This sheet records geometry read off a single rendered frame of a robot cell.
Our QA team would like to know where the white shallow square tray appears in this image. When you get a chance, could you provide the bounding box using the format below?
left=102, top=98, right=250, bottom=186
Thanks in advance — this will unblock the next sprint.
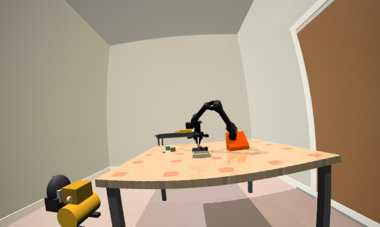
left=192, top=151, right=211, bottom=158

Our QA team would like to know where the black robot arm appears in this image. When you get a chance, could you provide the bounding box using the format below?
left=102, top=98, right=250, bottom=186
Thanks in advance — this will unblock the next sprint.
left=186, top=100, right=237, bottom=140

